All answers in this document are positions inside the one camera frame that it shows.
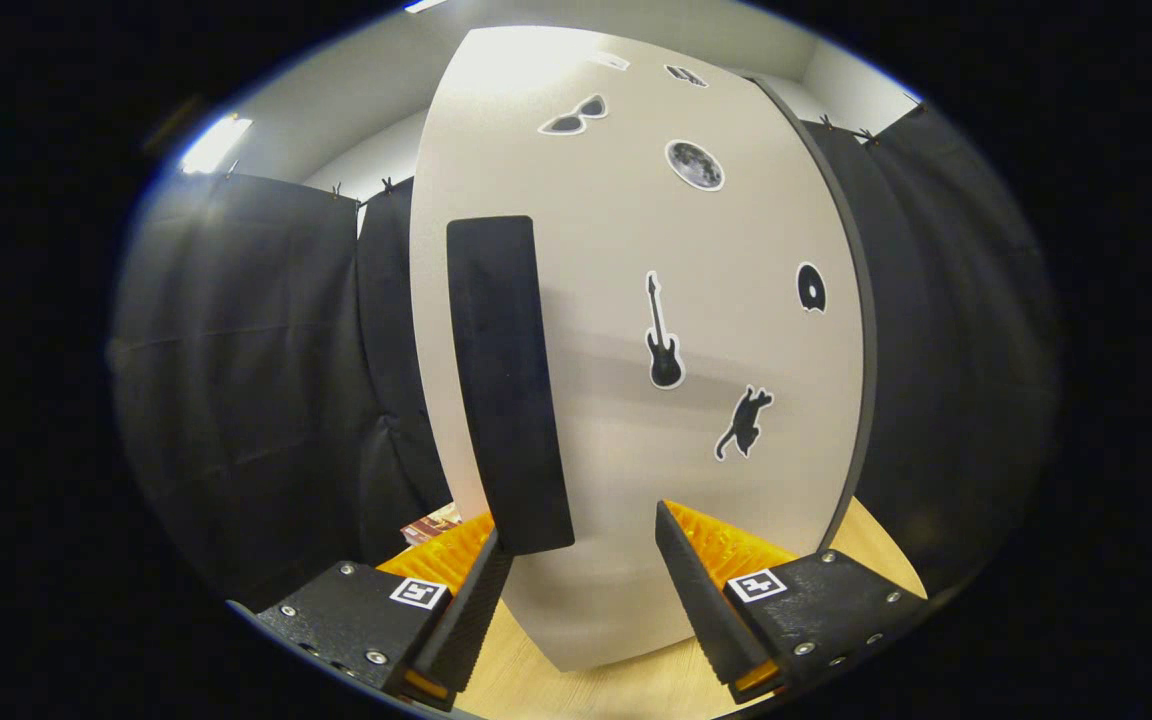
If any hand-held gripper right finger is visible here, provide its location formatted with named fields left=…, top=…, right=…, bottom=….
left=654, top=500, right=929, bottom=706

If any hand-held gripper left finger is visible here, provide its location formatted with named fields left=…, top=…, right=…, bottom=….
left=256, top=510, right=515, bottom=713

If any black door handle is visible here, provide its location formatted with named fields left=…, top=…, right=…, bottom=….
left=446, top=215, right=577, bottom=557

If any grey shoe cabinet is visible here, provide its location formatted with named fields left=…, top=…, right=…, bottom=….
left=408, top=25, right=880, bottom=673

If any brown book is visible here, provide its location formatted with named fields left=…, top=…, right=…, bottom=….
left=401, top=503, right=464, bottom=546

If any black backdrop cloth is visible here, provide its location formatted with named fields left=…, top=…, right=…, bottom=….
left=106, top=100, right=1062, bottom=611

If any narrow ceiling light strip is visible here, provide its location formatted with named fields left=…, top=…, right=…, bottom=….
left=181, top=115, right=253, bottom=175

